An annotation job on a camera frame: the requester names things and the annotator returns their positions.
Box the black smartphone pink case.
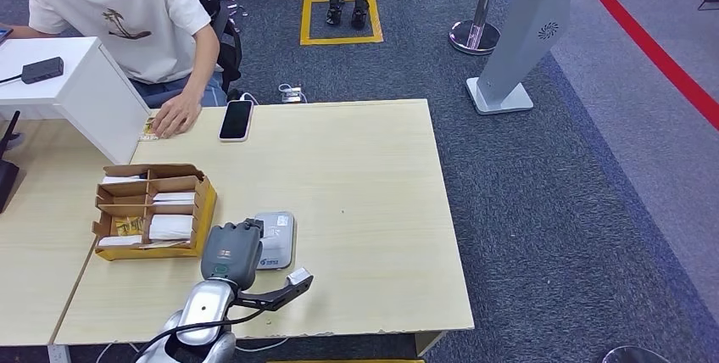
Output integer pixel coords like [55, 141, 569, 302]
[218, 100, 255, 143]

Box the yellow green printed card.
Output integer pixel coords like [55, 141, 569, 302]
[139, 117, 161, 142]

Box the wooden table leg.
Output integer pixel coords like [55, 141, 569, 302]
[414, 331, 449, 358]

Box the black power adapter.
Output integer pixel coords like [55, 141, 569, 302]
[21, 57, 64, 85]

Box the cardboard organizer box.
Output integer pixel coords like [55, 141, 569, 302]
[91, 164, 218, 262]

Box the grey card reader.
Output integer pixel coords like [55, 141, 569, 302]
[254, 211, 296, 271]

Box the chrome round base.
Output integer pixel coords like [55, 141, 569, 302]
[600, 344, 672, 363]

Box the yellow printed key card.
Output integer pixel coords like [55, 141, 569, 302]
[114, 216, 144, 237]

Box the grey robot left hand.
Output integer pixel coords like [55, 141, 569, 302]
[200, 218, 265, 293]

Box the person's left hand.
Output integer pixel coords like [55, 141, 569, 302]
[151, 92, 203, 140]

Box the chrome stanchion post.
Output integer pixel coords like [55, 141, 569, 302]
[448, 0, 505, 57]

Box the white power cable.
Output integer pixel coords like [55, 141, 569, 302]
[95, 338, 289, 363]

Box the grey kiosk stand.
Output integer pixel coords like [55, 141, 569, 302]
[465, 0, 574, 116]

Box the person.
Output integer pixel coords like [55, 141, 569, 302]
[0, 0, 227, 140]

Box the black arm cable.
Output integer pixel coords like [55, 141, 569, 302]
[131, 308, 265, 359]

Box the black router with antenna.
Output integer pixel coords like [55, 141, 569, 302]
[0, 111, 21, 215]

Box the white desk shelf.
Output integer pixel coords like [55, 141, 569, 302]
[0, 36, 152, 166]

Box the white power strip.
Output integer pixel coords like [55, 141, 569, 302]
[277, 83, 309, 105]

